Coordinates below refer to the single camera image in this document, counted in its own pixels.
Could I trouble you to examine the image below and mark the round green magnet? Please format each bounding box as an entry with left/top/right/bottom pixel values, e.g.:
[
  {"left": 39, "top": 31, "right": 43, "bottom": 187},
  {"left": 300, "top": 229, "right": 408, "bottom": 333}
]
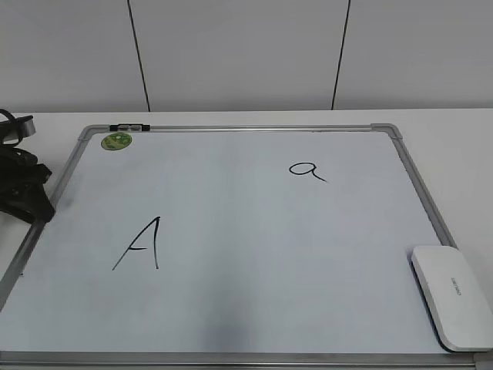
[{"left": 101, "top": 132, "right": 132, "bottom": 151}]

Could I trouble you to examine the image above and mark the aluminium framed whiteboard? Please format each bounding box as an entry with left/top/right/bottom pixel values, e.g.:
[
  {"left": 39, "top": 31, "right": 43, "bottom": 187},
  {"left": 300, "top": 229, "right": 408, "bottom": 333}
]
[{"left": 1, "top": 123, "right": 492, "bottom": 369}]

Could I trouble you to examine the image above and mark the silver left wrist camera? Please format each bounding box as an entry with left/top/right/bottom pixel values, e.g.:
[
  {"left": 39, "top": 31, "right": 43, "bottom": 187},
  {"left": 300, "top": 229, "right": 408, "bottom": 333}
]
[{"left": 1, "top": 109, "right": 35, "bottom": 145}]

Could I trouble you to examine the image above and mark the black silver hanging clip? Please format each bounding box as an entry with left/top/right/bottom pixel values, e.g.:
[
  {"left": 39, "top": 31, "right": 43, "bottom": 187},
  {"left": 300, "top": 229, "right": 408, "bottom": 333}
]
[{"left": 109, "top": 123, "right": 151, "bottom": 132}]

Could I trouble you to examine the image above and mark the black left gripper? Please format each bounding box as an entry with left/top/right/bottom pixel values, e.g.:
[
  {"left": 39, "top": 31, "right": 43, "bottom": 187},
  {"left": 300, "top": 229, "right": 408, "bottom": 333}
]
[{"left": 1, "top": 144, "right": 55, "bottom": 224}]

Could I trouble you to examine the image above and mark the white whiteboard eraser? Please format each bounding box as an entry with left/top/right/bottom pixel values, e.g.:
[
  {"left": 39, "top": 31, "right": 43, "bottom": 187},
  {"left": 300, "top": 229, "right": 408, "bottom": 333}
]
[{"left": 411, "top": 245, "right": 492, "bottom": 352}]

